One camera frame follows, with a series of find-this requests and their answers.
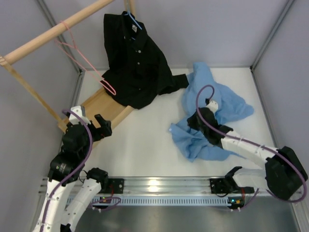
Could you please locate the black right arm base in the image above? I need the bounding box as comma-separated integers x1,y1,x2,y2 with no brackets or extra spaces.
209,178,255,196

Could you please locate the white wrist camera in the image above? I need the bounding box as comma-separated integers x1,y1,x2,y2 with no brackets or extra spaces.
68,105,91,125
205,99,219,114

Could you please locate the wooden clothes rack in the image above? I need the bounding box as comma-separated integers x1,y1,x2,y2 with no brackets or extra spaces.
0,0,137,148

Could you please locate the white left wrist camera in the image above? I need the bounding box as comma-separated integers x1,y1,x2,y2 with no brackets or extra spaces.
68,105,91,125

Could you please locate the aluminium mounting rail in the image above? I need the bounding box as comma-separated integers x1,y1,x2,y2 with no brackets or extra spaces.
40,176,302,196

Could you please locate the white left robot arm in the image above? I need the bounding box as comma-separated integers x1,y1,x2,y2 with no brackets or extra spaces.
34,111,112,232

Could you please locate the slotted grey cable duct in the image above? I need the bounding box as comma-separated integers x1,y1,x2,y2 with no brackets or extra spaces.
90,196,234,206

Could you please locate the light blue shirt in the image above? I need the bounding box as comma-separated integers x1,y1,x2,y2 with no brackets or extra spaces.
169,62,254,162

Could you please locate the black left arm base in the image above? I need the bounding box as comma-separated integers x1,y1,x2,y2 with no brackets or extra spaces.
100,178,125,195

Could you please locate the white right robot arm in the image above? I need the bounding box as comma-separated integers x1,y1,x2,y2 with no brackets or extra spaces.
187,107,308,201

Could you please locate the black button shirt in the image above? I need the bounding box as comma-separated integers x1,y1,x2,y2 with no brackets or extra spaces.
102,14,189,109

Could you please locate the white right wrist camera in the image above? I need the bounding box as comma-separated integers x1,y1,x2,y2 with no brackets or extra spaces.
205,99,219,114

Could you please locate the pink wire hanger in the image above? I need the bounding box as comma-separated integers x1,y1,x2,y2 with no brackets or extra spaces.
54,21,117,96

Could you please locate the blue wire hanger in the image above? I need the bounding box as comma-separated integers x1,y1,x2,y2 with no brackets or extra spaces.
122,11,142,40

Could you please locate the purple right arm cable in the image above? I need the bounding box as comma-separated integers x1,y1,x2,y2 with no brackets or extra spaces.
195,84,309,203

